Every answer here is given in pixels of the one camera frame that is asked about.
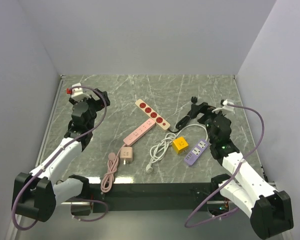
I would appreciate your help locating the purple power strip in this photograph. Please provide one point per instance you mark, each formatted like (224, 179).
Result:
(196, 152)

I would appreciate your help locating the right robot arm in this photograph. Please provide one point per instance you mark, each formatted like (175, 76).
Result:
(269, 210)

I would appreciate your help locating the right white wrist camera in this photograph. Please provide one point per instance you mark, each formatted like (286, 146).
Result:
(226, 107)

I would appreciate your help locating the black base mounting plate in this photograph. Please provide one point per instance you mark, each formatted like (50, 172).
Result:
(151, 196)

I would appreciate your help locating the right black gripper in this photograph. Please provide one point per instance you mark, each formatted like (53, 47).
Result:
(204, 108)

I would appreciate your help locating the pink cube adapter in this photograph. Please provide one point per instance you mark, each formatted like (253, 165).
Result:
(126, 155)

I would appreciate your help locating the beige red power strip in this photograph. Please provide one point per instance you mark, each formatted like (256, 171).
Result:
(151, 113)

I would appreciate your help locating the yellow cube socket adapter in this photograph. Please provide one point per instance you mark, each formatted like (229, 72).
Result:
(179, 144)

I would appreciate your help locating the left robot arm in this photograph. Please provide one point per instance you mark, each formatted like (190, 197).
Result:
(37, 194)

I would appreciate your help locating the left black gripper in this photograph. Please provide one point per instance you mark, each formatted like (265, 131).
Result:
(103, 101)

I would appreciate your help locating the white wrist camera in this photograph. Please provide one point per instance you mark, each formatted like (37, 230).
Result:
(226, 107)
(77, 93)

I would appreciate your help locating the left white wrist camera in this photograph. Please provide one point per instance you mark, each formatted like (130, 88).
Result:
(77, 93)

